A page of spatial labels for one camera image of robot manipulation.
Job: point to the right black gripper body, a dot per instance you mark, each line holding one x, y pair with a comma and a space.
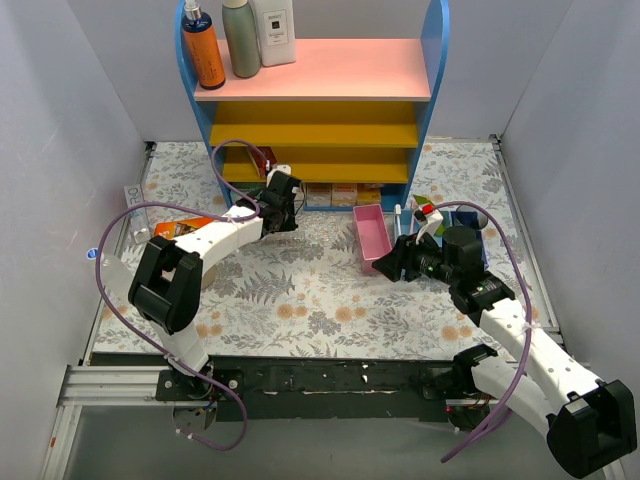
405, 259

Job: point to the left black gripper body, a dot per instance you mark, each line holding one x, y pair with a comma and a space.
288, 201

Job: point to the clear textured glass tray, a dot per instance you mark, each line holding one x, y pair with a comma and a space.
320, 236

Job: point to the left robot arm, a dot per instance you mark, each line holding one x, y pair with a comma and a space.
167, 283

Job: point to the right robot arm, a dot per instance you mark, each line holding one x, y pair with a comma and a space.
587, 423

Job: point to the green toothpaste tube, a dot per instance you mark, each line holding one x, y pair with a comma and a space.
421, 200

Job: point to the pink drawer box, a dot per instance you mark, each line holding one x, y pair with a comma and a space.
371, 234

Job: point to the purple blue drawer box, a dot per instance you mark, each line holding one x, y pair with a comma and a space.
463, 241

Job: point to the light blue drawer box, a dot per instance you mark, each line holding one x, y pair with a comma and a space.
406, 214

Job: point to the red small box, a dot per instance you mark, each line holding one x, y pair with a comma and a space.
263, 159

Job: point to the dark blue cup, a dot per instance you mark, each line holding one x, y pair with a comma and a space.
471, 217

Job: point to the orange red soap box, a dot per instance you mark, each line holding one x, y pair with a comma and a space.
344, 194

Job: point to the yellow soap box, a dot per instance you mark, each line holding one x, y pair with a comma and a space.
369, 194

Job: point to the orange razor package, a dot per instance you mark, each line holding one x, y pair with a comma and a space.
172, 229

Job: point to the blue wooden shelf unit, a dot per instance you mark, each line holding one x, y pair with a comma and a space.
346, 111

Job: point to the clear water bottle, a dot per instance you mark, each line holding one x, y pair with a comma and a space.
116, 276

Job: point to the white labelled bottle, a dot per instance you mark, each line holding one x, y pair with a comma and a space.
274, 21

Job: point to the grey green bottle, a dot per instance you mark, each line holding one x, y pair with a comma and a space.
240, 32

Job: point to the orange spray bottle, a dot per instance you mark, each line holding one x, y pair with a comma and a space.
199, 34

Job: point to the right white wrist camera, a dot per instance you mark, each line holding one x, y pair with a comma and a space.
431, 220

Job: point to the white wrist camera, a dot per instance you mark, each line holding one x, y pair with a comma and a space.
273, 168
431, 220

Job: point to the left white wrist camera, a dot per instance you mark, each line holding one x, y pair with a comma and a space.
273, 168

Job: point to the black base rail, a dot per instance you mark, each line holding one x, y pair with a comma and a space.
271, 388

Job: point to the aluminium frame rail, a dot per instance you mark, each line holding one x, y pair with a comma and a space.
94, 386

